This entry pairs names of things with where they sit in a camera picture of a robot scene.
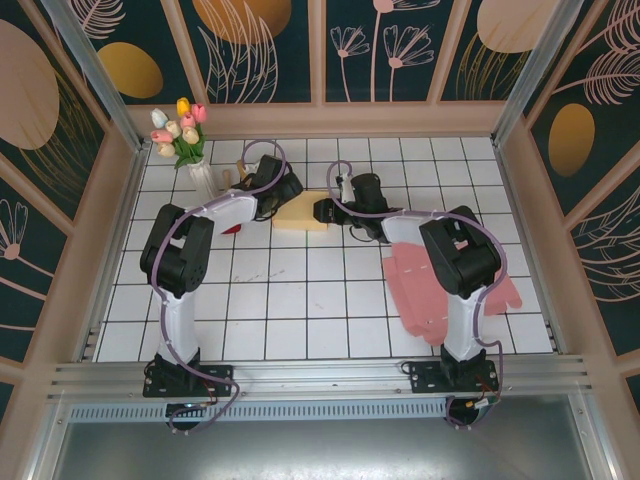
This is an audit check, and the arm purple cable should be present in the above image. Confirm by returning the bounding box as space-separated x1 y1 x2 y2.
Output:
326 159 507 432
149 138 290 435

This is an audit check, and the yellow paper box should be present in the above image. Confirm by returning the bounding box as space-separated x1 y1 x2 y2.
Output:
273 189 331 234

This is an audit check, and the pink paper box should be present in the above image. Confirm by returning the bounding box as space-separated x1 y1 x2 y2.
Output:
382 240 523 347

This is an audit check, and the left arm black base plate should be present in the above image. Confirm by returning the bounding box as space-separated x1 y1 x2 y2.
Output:
142 363 236 399

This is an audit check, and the artificial tulip bouquet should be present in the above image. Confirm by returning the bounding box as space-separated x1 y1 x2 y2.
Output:
149 97 209 171

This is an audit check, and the aluminium mounting rail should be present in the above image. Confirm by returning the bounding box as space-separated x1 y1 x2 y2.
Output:
47 354 596 402

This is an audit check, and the grey metal sheet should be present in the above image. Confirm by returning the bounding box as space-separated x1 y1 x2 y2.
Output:
29 394 616 480

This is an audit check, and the red toy shovel wooden handle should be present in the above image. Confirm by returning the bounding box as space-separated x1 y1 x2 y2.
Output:
219 169 243 235

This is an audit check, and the white ribbed vase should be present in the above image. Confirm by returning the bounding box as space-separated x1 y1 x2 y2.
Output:
187 160 223 206

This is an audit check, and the grey slotted cable duct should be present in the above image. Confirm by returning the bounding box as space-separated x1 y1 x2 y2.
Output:
67 403 451 423

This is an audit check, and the aluminium frame post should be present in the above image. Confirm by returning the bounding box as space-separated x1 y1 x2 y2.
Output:
39 0 151 154
489 0 589 149

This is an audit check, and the controller board with wires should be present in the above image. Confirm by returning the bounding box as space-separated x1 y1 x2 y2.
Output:
464 382 503 419

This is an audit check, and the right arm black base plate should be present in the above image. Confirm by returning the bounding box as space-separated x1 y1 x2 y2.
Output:
402 357 501 396

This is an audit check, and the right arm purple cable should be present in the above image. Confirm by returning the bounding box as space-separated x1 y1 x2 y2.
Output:
326 159 507 432

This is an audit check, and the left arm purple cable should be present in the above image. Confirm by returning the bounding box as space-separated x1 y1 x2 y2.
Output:
149 138 290 435

